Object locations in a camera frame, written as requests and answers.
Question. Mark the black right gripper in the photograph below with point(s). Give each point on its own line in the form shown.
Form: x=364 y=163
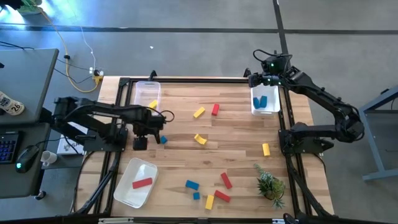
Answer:
x=270 y=81

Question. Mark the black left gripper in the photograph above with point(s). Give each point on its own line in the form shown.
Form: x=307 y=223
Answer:
x=150 y=126

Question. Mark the small blue cube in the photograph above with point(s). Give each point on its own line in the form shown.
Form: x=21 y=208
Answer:
x=163 y=139
x=196 y=195

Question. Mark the yellow rectangular block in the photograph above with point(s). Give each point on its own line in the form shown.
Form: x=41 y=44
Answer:
x=199 y=112
x=209 y=202
x=152 y=104

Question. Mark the yellow arch block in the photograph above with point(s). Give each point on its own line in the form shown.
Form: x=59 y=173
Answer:
x=200 y=139

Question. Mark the short red block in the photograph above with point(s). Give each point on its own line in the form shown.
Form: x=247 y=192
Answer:
x=215 y=109

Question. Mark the long red block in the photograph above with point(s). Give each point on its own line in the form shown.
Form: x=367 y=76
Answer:
x=142 y=183

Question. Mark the yellow cylinder block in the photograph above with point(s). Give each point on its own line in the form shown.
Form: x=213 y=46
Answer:
x=266 y=149

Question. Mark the red rectangular block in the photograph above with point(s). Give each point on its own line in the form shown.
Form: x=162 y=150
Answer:
x=226 y=180
x=222 y=196

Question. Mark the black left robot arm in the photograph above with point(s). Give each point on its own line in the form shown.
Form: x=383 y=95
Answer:
x=105 y=110

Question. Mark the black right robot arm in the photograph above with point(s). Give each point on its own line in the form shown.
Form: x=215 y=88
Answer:
x=320 y=93

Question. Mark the white deep plastic bin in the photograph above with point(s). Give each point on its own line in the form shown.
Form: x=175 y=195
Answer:
x=270 y=107

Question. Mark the white shallow plastic bin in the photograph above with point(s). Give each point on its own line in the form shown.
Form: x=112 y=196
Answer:
x=136 y=169

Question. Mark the clear plastic bin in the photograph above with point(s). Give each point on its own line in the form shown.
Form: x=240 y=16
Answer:
x=146 y=91

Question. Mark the yellow power outlet box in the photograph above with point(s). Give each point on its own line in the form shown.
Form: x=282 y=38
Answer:
x=98 y=77

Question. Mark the white printed box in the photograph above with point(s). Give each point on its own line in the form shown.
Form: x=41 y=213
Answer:
x=66 y=146

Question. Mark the small green potted plant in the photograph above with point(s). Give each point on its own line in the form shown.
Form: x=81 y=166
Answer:
x=270 y=186

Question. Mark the white cup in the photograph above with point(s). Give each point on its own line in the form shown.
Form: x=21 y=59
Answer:
x=48 y=157

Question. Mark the black desk caster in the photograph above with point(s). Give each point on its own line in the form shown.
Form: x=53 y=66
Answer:
x=40 y=195

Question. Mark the black computer mouse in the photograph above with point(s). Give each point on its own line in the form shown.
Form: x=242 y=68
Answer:
x=26 y=158

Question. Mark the grey desk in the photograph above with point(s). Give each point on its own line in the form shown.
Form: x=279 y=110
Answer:
x=28 y=77

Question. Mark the black backlit keyboard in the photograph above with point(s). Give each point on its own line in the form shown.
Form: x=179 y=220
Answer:
x=7 y=146

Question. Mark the green and white object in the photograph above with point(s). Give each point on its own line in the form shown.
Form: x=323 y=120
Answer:
x=29 y=6

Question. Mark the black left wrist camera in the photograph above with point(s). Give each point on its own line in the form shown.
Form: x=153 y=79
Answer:
x=140 y=143

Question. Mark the black aluminium table frame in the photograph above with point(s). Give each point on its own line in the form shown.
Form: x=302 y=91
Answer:
x=202 y=80

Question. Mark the silver metal bracket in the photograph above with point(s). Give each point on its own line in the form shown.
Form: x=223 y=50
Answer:
x=115 y=220
x=280 y=221

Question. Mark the grey metal table frame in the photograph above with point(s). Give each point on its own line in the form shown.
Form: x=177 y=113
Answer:
x=372 y=146

